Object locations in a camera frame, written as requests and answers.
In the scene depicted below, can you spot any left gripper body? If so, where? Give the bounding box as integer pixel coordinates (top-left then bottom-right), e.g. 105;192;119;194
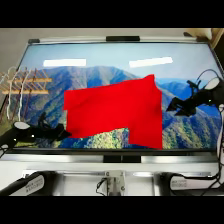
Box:
35;123;73;141

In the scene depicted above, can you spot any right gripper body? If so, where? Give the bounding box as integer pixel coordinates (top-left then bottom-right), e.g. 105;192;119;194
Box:
180;93;202;115

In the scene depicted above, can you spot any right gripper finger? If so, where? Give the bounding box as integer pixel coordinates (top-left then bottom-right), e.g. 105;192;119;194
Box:
174;107;195;118
166;97;184;112

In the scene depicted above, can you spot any red T-shirt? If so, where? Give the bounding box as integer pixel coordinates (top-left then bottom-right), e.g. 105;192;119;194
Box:
62;73;164;150

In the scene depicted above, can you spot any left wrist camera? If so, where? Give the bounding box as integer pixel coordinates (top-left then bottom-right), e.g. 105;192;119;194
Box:
37;112;53;130

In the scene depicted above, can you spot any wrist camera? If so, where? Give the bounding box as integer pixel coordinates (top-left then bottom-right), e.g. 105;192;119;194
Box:
37;112;53;130
186;79;202;97

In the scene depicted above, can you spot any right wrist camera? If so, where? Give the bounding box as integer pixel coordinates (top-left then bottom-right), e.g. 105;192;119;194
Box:
186;79;202;97

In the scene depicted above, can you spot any black cable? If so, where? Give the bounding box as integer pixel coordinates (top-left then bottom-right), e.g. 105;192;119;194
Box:
173;156;224;197
95;177;110;196
195;68;222;88

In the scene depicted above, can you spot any silver frame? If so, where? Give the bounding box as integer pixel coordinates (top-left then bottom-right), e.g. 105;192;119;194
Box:
0;152;224;197

